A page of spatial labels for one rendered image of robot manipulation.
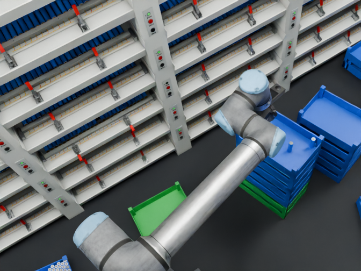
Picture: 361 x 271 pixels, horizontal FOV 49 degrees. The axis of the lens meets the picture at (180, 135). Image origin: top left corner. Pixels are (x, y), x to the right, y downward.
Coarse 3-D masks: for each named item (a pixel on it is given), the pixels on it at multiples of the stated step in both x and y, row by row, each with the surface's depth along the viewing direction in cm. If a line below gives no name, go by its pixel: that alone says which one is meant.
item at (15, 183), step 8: (8, 168) 176; (0, 176) 174; (8, 176) 177; (16, 176) 176; (0, 184) 176; (8, 184) 176; (16, 184) 176; (24, 184) 176; (0, 192) 175; (8, 192) 175; (16, 192) 178; (0, 200) 175
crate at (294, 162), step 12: (276, 120) 175; (288, 120) 170; (288, 132) 172; (300, 132) 170; (300, 144) 168; (276, 156) 166; (288, 156) 166; (300, 156) 165; (312, 156) 163; (288, 168) 163; (300, 168) 157
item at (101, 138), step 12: (156, 96) 187; (156, 108) 187; (120, 120) 185; (132, 120) 185; (144, 120) 189; (108, 132) 183; (120, 132) 185; (84, 144) 182; (96, 144) 182; (60, 156) 180; (72, 156) 180; (48, 168) 178; (60, 168) 182
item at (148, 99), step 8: (136, 104) 185; (144, 104) 187; (120, 112) 184; (128, 112) 185; (136, 112) 185; (112, 120) 182; (96, 128) 181; (80, 136) 180; (64, 144) 179; (80, 144) 181; (48, 152) 178; (56, 152) 178
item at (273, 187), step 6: (312, 168) 181; (252, 174) 188; (258, 174) 189; (258, 180) 188; (264, 180) 182; (270, 186) 182; (276, 186) 185; (300, 186) 182; (276, 192) 183; (282, 192) 178; (294, 192) 180; (288, 198) 178
